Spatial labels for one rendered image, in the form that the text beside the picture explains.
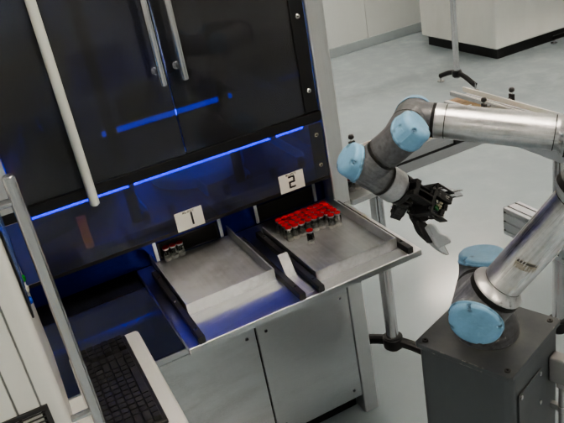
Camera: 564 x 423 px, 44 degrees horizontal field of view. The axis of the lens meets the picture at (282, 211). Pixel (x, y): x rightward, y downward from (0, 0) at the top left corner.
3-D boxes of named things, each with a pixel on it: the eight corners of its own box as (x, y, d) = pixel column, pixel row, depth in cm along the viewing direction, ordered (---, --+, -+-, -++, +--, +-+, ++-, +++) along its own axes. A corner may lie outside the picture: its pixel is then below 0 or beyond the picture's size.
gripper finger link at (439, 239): (455, 260, 155) (437, 224, 153) (436, 261, 160) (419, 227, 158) (463, 253, 156) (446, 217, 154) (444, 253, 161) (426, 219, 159)
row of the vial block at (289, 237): (285, 240, 211) (283, 227, 209) (336, 220, 217) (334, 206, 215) (289, 242, 209) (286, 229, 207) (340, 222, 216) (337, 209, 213)
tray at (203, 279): (151, 264, 212) (148, 254, 211) (229, 235, 221) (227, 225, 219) (189, 315, 184) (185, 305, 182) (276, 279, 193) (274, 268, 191)
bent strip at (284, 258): (280, 273, 195) (277, 254, 193) (289, 268, 196) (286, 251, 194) (304, 295, 184) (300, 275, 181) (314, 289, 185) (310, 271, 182)
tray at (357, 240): (263, 237, 216) (262, 227, 214) (336, 208, 225) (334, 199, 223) (317, 282, 188) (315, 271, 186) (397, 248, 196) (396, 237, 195)
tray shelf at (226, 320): (138, 275, 211) (136, 270, 211) (335, 200, 235) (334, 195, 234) (190, 355, 171) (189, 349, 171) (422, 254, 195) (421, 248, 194)
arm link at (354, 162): (362, 156, 140) (334, 180, 144) (401, 180, 145) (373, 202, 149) (358, 130, 145) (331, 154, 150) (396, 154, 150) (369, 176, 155)
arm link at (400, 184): (368, 197, 152) (378, 164, 154) (383, 206, 154) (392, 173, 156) (391, 193, 146) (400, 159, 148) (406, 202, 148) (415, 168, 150)
